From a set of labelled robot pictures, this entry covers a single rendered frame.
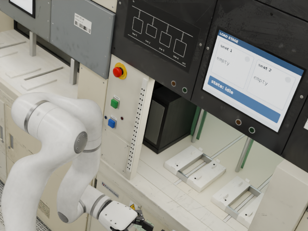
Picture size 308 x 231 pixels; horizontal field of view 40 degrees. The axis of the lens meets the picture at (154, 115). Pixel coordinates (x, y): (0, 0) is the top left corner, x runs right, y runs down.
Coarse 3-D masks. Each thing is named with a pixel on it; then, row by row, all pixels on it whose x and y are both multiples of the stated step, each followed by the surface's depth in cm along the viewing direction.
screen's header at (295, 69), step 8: (224, 32) 125; (232, 40) 124; (240, 40) 122; (248, 48) 121; (256, 48) 120; (264, 56) 119; (272, 56) 117; (280, 64) 116; (288, 64) 115; (296, 72) 114
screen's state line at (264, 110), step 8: (216, 80) 133; (216, 88) 134; (224, 88) 132; (232, 88) 130; (232, 96) 131; (240, 96) 129; (248, 96) 127; (248, 104) 128; (256, 104) 126; (264, 112) 125; (272, 112) 123; (272, 120) 124
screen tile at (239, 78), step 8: (224, 48) 127; (232, 48) 125; (216, 56) 130; (224, 56) 128; (232, 56) 126; (240, 56) 124; (216, 64) 131; (240, 64) 125; (248, 64) 123; (216, 72) 132; (224, 72) 130; (232, 72) 128; (240, 72) 126; (248, 72) 124; (232, 80) 129; (240, 80) 127
